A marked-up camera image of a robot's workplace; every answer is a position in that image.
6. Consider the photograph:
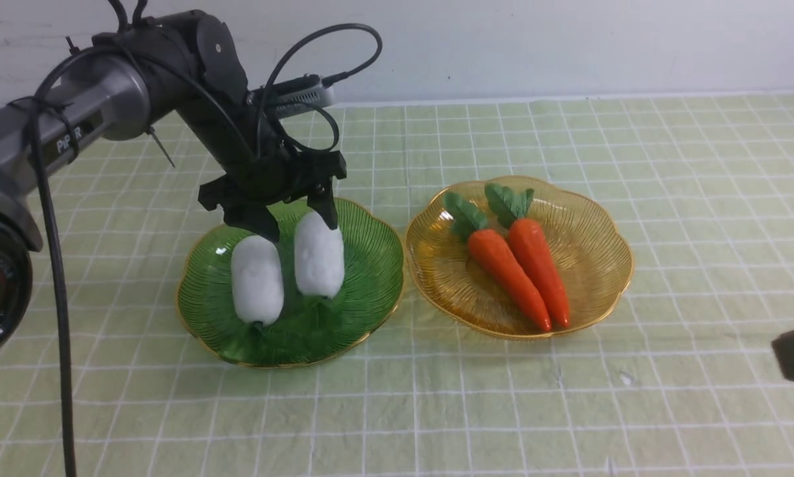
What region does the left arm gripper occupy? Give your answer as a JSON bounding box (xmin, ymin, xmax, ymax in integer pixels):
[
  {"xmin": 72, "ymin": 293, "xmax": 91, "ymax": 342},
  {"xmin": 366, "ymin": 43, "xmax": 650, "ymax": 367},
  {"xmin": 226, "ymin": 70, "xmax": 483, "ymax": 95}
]
[{"xmin": 197, "ymin": 119, "xmax": 346, "ymax": 244}]

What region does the orange carrot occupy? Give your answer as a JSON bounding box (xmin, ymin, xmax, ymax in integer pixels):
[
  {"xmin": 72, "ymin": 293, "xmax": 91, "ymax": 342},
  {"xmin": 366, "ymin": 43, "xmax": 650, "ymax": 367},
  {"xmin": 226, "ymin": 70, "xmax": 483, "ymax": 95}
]
[
  {"xmin": 443, "ymin": 191, "xmax": 553, "ymax": 332},
  {"xmin": 484, "ymin": 182, "xmax": 570, "ymax": 329}
]

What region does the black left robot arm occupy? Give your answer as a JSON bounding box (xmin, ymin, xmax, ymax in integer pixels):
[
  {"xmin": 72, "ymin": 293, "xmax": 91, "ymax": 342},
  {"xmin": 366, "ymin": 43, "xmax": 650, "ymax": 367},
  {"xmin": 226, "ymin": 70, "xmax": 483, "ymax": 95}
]
[{"xmin": 0, "ymin": 1, "xmax": 383, "ymax": 348}]

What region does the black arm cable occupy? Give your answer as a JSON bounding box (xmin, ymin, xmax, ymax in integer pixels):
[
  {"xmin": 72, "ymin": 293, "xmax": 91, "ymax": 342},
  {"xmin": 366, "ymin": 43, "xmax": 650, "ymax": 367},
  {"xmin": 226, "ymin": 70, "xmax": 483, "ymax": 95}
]
[{"xmin": 9, "ymin": 46, "xmax": 79, "ymax": 477}]

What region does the green checkered tablecloth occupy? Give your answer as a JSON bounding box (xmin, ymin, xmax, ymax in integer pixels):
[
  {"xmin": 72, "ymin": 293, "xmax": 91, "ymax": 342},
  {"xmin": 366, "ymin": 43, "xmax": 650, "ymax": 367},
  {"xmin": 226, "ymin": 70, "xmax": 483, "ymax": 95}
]
[{"xmin": 0, "ymin": 94, "xmax": 794, "ymax": 477}]

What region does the amber ribbed plastic plate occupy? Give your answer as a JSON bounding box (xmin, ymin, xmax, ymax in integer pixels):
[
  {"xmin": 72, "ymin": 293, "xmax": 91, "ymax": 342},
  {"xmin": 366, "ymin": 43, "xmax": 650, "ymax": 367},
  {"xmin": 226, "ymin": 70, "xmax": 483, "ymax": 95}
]
[{"xmin": 405, "ymin": 176, "xmax": 635, "ymax": 341}]

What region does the green ribbed plastic plate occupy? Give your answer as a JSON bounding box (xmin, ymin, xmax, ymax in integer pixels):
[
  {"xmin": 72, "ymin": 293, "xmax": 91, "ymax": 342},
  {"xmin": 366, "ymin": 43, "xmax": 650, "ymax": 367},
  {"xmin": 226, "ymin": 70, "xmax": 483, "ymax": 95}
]
[{"xmin": 175, "ymin": 198, "xmax": 405, "ymax": 369}]

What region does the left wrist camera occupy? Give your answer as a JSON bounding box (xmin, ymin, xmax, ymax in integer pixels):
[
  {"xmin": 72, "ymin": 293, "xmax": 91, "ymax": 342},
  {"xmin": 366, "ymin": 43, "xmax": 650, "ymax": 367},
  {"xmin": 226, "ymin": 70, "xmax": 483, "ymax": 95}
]
[{"xmin": 264, "ymin": 74, "xmax": 337, "ymax": 120}]

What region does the white radish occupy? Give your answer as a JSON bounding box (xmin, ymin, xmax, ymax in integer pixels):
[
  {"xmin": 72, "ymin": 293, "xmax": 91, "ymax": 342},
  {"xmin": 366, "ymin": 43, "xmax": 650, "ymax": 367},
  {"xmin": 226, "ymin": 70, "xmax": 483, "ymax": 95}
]
[
  {"xmin": 230, "ymin": 235, "xmax": 285, "ymax": 327},
  {"xmin": 294, "ymin": 211, "xmax": 345, "ymax": 299}
]

